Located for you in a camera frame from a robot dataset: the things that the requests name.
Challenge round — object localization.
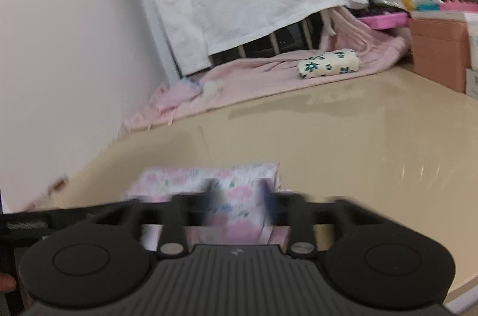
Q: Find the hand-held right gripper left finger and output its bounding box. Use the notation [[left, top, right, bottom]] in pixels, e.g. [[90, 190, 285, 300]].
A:
[[91, 181, 221, 259]]

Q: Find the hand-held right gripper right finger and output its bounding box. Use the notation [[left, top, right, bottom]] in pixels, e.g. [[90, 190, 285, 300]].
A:
[[261, 181, 387, 259]]

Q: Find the pink floral garment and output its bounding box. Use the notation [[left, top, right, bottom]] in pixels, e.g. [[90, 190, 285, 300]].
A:
[[121, 162, 292, 253]]

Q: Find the person's left hand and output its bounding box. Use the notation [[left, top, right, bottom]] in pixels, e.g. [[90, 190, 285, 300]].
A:
[[0, 271, 18, 294]]

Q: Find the pink blanket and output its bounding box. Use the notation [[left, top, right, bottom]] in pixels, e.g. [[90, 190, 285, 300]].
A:
[[119, 7, 408, 133]]

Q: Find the folded white green-flowered cloth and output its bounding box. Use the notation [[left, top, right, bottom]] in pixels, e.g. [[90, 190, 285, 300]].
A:
[[297, 49, 363, 80]]

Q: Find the brown cardboard box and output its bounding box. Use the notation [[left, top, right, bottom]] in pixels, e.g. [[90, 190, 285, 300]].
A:
[[408, 17, 472, 93]]

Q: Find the small white box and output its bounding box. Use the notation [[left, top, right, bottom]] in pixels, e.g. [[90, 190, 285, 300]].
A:
[[465, 67, 478, 97]]

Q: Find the pink zigzag-edged tray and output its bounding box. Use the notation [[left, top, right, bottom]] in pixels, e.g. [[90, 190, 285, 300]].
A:
[[440, 0, 478, 12]]

